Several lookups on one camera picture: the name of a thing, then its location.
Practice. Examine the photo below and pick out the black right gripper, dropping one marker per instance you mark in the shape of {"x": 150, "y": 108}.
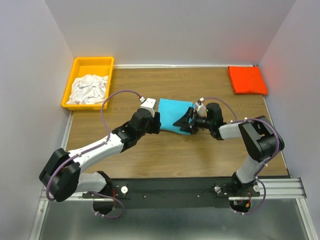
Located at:
{"x": 190, "y": 126}

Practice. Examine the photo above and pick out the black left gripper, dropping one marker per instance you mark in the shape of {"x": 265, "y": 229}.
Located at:
{"x": 155, "y": 127}

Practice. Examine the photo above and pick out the cyan blue t-shirt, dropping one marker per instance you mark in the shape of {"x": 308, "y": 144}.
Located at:
{"x": 171, "y": 111}

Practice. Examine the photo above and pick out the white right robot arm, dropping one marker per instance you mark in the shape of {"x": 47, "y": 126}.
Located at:
{"x": 260, "y": 138}

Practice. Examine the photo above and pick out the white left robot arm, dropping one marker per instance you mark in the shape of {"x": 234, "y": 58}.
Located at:
{"x": 61, "y": 174}

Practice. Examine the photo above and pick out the folded orange t-shirt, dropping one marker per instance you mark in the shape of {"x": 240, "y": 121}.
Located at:
{"x": 247, "y": 80}

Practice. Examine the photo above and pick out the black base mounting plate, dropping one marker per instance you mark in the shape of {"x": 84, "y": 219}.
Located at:
{"x": 105, "y": 202}

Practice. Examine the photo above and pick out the crumpled white t-shirt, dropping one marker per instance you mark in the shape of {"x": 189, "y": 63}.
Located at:
{"x": 88, "y": 90}

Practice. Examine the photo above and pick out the yellow plastic bin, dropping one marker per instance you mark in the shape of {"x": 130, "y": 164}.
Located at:
{"x": 100, "y": 66}

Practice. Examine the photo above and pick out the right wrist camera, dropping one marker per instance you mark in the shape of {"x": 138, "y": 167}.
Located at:
{"x": 200, "y": 108}

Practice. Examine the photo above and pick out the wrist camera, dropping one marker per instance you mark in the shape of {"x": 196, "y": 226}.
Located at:
{"x": 200, "y": 108}
{"x": 148, "y": 104}

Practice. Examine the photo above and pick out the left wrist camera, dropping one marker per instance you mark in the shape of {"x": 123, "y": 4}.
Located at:
{"x": 148, "y": 104}

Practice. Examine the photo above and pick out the aluminium extrusion rail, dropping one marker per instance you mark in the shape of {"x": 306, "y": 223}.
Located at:
{"x": 280, "y": 188}

